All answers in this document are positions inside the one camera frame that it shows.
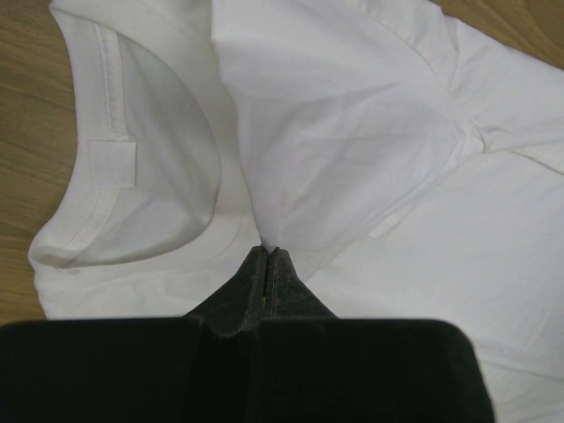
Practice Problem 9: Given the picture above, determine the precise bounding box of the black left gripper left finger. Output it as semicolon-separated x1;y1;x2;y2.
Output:
186;247;269;338

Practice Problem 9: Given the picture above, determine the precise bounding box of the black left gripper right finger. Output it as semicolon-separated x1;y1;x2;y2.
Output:
262;248;336;318

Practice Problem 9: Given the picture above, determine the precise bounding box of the white t shirt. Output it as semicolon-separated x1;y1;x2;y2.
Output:
28;1;563;422

